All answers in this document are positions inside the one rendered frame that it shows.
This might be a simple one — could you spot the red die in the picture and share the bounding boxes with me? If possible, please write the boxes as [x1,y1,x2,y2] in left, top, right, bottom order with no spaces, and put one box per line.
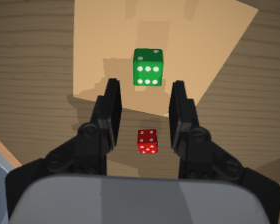
[137,129,158,154]

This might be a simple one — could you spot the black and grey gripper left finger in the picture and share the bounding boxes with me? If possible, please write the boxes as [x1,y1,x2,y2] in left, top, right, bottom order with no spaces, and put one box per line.
[5,78,122,222]

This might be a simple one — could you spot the tan square mat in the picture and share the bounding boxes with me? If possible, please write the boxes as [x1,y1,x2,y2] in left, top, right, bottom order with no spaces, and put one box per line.
[73,0,259,117]

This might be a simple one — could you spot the green die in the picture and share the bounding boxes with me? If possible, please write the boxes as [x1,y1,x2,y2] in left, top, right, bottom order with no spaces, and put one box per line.
[133,48,164,86]

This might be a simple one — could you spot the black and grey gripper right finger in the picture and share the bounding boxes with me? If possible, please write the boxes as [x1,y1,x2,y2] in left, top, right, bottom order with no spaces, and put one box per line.
[169,80,280,224]

